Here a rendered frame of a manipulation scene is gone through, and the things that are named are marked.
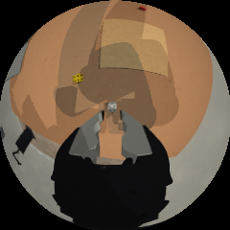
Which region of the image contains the tan square mat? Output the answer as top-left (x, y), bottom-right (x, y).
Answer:
top-left (100, 19), bottom-right (168, 76)

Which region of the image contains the yellow die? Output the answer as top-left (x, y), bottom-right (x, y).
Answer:
top-left (73, 74), bottom-right (83, 83)

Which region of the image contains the white die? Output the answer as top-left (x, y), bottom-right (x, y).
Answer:
top-left (108, 102), bottom-right (117, 112)

